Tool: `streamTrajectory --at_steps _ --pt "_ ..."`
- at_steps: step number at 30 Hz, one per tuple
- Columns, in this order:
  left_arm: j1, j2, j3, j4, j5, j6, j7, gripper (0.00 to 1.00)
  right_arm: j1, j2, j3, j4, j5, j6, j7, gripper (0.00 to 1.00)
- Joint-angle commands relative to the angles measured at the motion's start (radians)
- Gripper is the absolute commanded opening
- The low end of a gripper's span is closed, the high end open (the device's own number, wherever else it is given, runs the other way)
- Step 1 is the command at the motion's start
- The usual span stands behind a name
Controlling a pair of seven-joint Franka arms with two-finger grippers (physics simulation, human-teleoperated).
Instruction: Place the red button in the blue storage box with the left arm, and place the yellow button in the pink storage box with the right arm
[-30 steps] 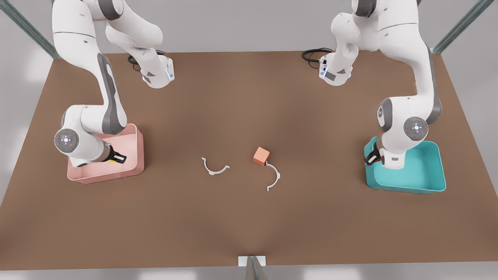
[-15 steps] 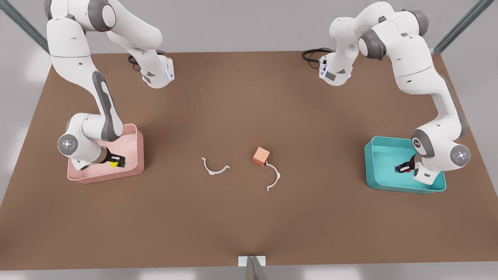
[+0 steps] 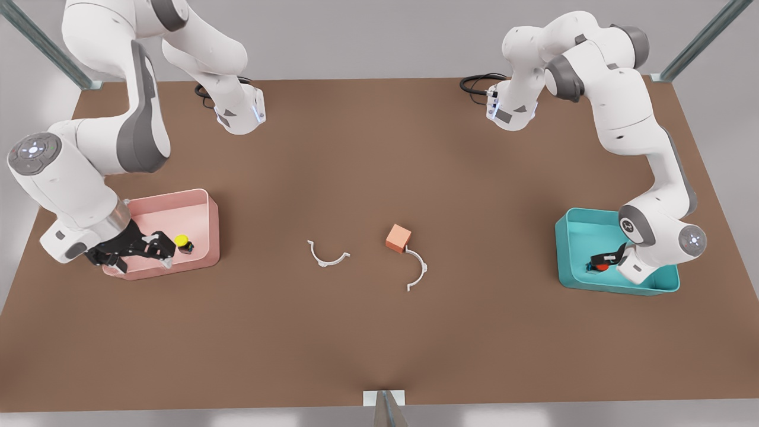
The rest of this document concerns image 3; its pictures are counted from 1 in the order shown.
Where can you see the red button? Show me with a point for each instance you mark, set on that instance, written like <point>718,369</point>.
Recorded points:
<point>602,267</point>

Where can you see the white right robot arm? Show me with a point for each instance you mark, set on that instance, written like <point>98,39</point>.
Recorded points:
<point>65,178</point>

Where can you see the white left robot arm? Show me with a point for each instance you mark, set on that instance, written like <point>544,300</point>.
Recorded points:
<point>628,118</point>

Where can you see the pink storage box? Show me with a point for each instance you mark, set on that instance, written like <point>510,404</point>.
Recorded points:
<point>178,219</point>

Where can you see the orange cube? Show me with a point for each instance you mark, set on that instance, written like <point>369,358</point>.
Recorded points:
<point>398,238</point>

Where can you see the yellow button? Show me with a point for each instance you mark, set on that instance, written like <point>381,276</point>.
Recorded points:
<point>182,241</point>

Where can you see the silver frame post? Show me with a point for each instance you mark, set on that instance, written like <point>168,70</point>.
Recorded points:
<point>699,41</point>
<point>41,41</point>
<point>385,409</point>

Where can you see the white curved clip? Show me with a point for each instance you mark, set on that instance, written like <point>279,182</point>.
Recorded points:
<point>325,262</point>
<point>422,270</point>

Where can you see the blue storage box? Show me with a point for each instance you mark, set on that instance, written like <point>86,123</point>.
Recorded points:
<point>578,249</point>

